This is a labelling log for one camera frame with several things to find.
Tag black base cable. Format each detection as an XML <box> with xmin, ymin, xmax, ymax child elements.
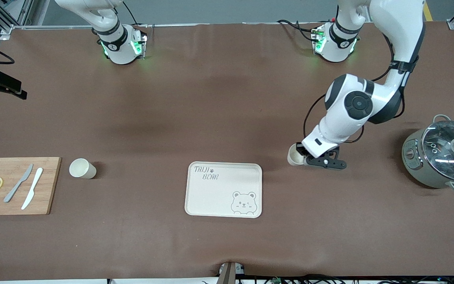
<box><xmin>121</xmin><ymin>0</ymin><xmax>149</xmax><ymax>28</ymax></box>
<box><xmin>277</xmin><ymin>19</ymin><xmax>319</xmax><ymax>42</ymax></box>

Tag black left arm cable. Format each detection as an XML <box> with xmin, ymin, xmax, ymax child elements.
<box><xmin>303</xmin><ymin>34</ymin><xmax>419</xmax><ymax>145</ymax></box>

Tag white bear print tray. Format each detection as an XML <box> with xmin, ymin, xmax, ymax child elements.
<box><xmin>184</xmin><ymin>161</ymin><xmax>263</xmax><ymax>219</ymax></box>

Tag glass pot lid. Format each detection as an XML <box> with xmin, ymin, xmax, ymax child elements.
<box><xmin>421</xmin><ymin>120</ymin><xmax>454</xmax><ymax>183</ymax></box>

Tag brown table mat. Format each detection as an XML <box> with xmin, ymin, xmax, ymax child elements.
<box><xmin>0</xmin><ymin>23</ymin><xmax>454</xmax><ymax>281</ymax></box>

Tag bamboo cutting board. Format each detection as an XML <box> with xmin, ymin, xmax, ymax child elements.
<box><xmin>0</xmin><ymin>157</ymin><xmax>62</xmax><ymax>216</ymax></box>

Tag green electric cooking pot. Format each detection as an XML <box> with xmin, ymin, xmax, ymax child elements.
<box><xmin>402</xmin><ymin>114</ymin><xmax>454</xmax><ymax>193</ymax></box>

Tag grey plastic knife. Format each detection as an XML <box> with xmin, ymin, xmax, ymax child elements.
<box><xmin>4</xmin><ymin>164</ymin><xmax>34</xmax><ymax>203</ymax></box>

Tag grey camera bracket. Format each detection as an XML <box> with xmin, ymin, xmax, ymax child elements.
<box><xmin>218</xmin><ymin>261</ymin><xmax>246</xmax><ymax>284</ymax></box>

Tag white paper cup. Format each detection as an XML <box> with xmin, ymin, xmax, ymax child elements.
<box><xmin>287</xmin><ymin>144</ymin><xmax>305</xmax><ymax>166</ymax></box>
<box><xmin>69</xmin><ymin>158</ymin><xmax>97</xmax><ymax>179</ymax></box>

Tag white plastic knife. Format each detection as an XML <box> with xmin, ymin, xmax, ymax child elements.
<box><xmin>21</xmin><ymin>168</ymin><xmax>44</xmax><ymax>210</ymax></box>

